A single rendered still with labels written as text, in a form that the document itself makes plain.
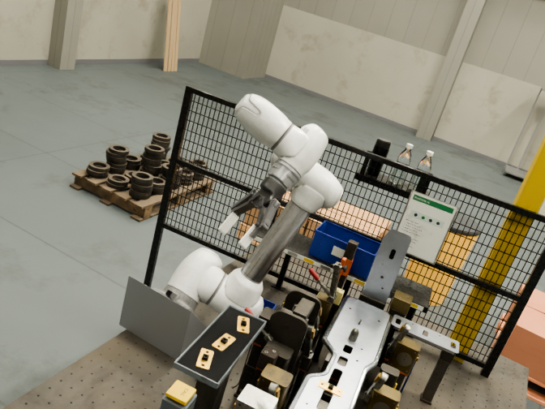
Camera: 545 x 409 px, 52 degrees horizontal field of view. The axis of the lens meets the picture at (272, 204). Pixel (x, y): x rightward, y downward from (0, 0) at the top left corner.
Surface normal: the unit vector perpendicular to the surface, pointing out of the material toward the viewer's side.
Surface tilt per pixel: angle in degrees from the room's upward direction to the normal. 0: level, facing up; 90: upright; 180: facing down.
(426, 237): 90
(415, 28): 90
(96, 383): 0
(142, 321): 90
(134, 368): 0
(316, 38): 90
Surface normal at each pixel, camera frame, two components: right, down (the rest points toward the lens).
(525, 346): -0.47, 0.21
